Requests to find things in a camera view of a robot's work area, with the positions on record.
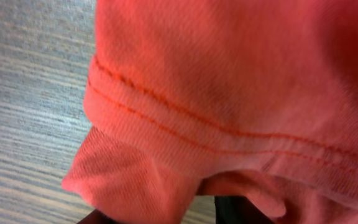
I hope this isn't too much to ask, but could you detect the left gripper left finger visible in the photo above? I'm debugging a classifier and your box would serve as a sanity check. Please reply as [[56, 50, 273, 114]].
[[77, 210, 119, 224]]

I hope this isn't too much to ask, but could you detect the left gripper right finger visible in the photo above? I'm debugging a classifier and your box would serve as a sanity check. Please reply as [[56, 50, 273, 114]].
[[214, 196, 273, 224]]

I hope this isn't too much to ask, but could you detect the red printed t-shirt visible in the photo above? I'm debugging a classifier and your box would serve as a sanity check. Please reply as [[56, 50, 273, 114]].
[[62, 0, 358, 223]]

